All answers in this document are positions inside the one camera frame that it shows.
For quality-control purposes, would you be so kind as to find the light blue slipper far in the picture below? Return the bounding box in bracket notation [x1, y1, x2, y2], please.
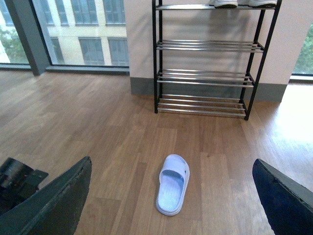
[156, 154, 190, 216]

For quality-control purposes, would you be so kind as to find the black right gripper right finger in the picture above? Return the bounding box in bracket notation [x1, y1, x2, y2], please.
[252, 159, 313, 235]

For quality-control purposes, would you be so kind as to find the black metal shoe rack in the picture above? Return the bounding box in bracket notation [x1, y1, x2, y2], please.
[152, 0, 282, 120]

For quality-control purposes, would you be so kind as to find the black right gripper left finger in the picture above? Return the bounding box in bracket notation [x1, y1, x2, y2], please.
[0, 156, 92, 235]

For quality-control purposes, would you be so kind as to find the grey sneaker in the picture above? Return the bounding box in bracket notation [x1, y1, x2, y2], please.
[238, 0, 277, 8]
[208, 0, 238, 9]

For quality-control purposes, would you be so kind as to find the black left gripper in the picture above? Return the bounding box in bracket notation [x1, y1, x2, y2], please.
[0, 158, 48, 215]

